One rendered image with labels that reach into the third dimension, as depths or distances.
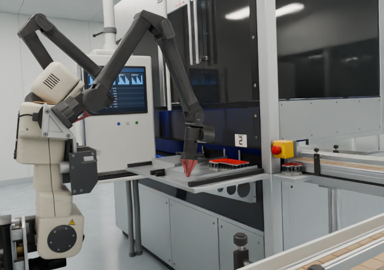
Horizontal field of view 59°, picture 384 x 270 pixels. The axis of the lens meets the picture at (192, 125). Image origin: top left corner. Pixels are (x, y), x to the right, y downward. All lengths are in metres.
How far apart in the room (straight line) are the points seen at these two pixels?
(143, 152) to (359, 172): 1.37
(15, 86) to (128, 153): 4.62
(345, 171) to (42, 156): 1.16
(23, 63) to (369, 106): 5.74
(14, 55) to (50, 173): 5.44
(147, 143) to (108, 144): 0.26
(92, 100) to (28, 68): 5.57
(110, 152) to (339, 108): 1.37
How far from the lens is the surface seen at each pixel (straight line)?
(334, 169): 1.50
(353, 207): 2.12
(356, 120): 2.08
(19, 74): 6.72
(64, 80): 1.37
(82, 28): 7.10
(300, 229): 1.79
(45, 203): 1.38
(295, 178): 1.49
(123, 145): 2.25
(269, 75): 1.55
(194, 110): 1.39
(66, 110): 1.21
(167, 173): 1.59
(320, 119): 1.82
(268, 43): 1.57
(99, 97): 1.22
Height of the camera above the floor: 1.19
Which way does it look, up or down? 3 degrees down
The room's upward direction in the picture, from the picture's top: 3 degrees counter-clockwise
